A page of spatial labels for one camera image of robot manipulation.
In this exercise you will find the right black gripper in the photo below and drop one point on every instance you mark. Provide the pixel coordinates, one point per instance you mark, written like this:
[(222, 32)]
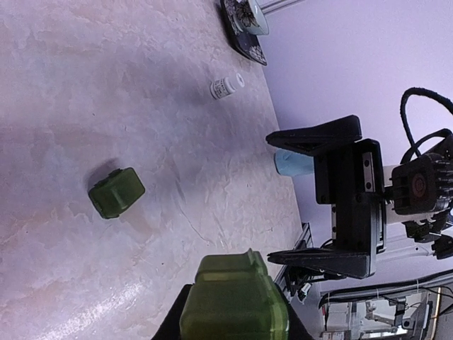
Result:
[(349, 176)]

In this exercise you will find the green pill organizer box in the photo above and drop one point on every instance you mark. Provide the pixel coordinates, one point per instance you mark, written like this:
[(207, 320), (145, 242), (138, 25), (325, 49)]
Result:
[(233, 297)]

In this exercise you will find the white pill bottle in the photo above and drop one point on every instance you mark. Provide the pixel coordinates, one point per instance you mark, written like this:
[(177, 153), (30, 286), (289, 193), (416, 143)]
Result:
[(226, 86)]

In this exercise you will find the light blue mug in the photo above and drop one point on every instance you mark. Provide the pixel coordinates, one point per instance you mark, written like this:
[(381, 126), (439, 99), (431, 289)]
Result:
[(291, 164)]

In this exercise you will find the pale green bowl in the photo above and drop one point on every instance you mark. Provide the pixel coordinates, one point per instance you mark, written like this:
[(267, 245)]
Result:
[(249, 18)]

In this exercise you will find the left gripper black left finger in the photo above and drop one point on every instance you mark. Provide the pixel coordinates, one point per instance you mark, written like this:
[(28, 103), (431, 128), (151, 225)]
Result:
[(170, 327)]

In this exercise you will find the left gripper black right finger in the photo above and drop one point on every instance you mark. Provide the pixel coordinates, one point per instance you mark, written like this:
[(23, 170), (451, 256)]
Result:
[(297, 331)]

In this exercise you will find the black patterned tray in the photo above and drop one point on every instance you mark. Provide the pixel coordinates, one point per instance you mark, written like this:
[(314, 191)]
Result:
[(244, 43)]

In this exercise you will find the right aluminium frame post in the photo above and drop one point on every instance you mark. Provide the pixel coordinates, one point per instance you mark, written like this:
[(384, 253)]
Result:
[(277, 5)]

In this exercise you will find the detached green pill compartment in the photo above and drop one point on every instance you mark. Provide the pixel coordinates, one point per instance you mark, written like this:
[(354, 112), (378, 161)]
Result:
[(116, 193)]

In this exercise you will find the front aluminium rail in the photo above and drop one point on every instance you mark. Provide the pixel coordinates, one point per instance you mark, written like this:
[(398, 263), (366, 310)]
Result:
[(294, 280)]

